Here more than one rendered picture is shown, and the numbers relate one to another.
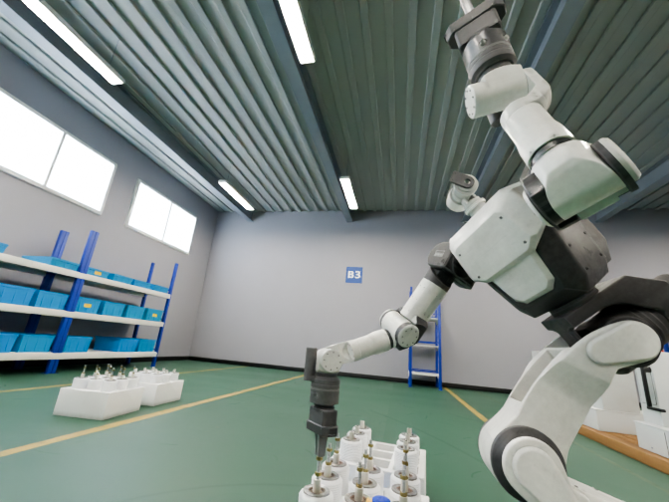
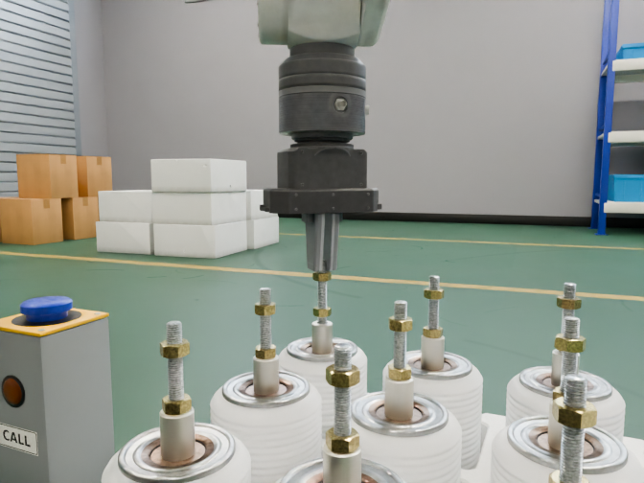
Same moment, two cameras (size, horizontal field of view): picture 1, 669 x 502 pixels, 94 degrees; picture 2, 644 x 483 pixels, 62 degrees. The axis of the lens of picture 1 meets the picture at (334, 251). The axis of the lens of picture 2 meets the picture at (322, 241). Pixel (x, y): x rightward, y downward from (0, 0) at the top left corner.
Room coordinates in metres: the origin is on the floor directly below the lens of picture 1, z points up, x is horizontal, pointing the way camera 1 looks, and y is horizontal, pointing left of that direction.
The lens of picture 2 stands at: (1.11, -0.55, 0.43)
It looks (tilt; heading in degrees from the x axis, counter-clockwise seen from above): 7 degrees down; 99
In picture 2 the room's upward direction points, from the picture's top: straight up
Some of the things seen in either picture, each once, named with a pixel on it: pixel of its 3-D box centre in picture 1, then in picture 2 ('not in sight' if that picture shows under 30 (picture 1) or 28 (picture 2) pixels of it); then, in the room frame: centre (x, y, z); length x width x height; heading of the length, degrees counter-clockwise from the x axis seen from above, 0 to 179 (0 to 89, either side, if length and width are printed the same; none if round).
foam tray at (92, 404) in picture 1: (102, 399); not in sight; (2.71, 1.70, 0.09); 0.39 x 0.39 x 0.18; 84
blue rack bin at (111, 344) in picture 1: (115, 344); not in sight; (5.50, 3.49, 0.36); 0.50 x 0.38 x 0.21; 77
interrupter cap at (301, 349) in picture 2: (317, 490); (322, 349); (1.03, -0.01, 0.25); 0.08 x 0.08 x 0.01
